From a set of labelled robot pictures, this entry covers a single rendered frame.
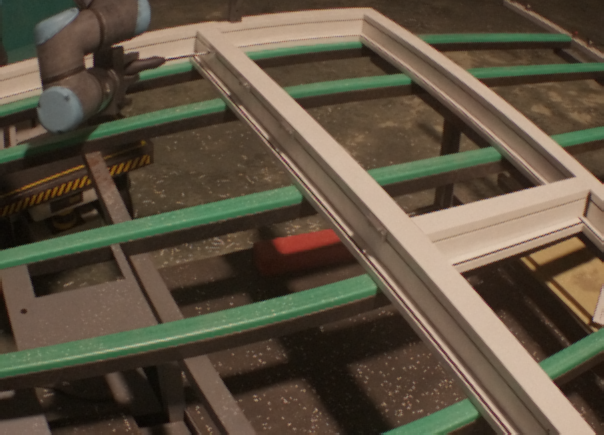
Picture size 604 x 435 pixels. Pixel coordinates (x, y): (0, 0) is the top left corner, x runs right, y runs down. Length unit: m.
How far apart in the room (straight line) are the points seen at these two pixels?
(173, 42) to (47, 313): 0.85
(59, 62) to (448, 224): 0.67
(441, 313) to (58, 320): 0.51
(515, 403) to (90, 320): 0.57
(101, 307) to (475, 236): 0.54
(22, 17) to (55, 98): 1.17
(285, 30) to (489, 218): 0.85
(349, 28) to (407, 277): 0.96
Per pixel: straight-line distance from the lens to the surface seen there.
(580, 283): 1.61
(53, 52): 1.32
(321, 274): 1.58
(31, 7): 2.46
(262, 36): 1.84
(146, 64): 1.62
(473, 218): 1.16
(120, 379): 1.40
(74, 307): 1.09
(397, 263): 1.10
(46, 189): 2.41
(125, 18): 1.38
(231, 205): 1.26
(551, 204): 1.27
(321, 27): 1.89
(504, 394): 0.93
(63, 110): 1.31
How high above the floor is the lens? 1.55
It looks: 33 degrees down
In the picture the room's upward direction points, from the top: 3 degrees clockwise
